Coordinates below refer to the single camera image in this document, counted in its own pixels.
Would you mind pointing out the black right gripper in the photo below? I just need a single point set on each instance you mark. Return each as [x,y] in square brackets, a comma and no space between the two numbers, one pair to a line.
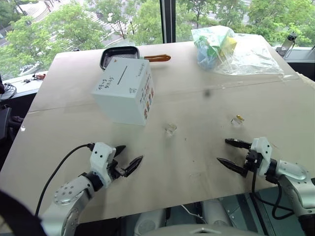
[252,159]

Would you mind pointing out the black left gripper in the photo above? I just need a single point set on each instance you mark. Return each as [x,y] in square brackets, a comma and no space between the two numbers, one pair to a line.
[115,170]

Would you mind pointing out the white cardboard box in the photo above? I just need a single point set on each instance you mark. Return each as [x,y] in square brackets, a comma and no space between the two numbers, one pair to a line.
[118,83]

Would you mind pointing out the small yellow clear piece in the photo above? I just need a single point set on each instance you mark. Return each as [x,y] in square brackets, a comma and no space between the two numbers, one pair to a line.
[238,119]

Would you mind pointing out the small clear plastic piece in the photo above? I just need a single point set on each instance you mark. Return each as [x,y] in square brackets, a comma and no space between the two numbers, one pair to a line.
[171,129]

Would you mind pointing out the grey rounded robot body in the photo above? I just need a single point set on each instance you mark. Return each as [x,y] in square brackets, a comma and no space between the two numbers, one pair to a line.
[214,216]

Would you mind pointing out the clear plastic sheet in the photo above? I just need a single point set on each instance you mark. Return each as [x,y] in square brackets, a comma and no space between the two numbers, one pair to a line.
[253,59]

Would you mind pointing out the plastic bag of coloured blocks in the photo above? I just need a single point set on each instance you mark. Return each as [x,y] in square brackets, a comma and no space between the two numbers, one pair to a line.
[209,49]

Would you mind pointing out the grey water bottle black lid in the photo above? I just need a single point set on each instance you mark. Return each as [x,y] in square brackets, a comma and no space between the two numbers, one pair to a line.
[288,46]

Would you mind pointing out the small tools on sill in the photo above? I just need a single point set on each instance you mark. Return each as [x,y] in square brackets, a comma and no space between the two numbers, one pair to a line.
[35,76]

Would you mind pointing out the dark rounded shape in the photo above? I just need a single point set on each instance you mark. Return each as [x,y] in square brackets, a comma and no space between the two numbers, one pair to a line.
[17,216]

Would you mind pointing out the black bag beside table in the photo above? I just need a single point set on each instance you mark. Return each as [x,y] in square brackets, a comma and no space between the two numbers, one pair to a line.
[6,123]

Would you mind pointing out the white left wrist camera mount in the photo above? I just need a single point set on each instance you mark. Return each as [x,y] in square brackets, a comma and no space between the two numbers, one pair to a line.
[101,157]

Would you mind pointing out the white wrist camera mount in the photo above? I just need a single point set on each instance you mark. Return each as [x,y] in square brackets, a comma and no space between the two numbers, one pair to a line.
[263,147]
[101,157]

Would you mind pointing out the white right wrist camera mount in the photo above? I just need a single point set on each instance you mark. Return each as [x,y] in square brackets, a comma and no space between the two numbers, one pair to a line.
[263,147]

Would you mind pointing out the dark window frame post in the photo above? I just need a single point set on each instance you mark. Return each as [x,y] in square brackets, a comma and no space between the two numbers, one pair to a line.
[168,20]

